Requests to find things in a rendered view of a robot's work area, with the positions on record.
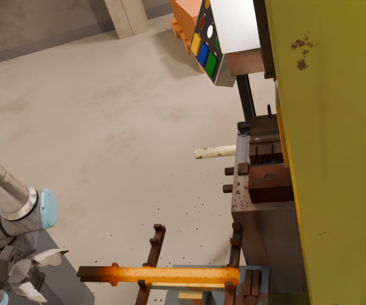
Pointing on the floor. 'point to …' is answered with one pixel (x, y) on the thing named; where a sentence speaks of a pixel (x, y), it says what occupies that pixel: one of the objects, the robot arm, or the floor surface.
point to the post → (245, 97)
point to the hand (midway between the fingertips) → (57, 273)
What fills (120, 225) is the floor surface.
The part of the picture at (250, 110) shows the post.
